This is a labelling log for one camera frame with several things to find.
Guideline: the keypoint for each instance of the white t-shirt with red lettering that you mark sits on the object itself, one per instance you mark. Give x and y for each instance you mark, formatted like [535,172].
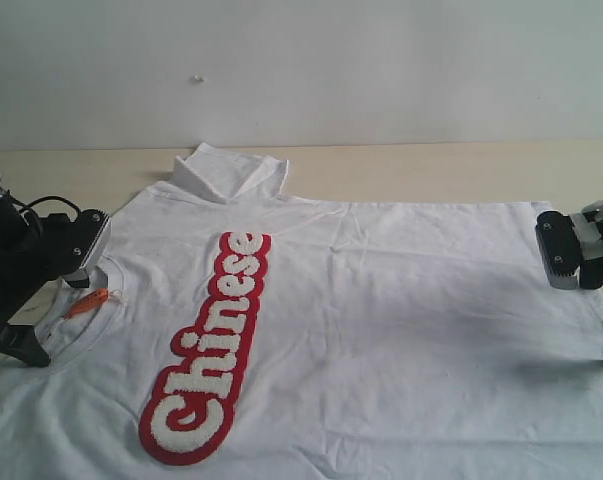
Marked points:
[251,335]

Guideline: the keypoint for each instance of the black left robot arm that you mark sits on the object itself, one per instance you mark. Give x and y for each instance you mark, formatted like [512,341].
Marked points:
[42,241]

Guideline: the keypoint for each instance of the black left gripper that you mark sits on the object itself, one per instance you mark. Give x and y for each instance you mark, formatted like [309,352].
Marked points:
[39,242]

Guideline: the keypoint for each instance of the orange neck label tag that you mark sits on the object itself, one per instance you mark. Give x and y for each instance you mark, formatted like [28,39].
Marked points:
[92,301]

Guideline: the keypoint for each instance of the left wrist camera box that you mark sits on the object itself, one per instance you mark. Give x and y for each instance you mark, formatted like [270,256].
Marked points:
[83,244]

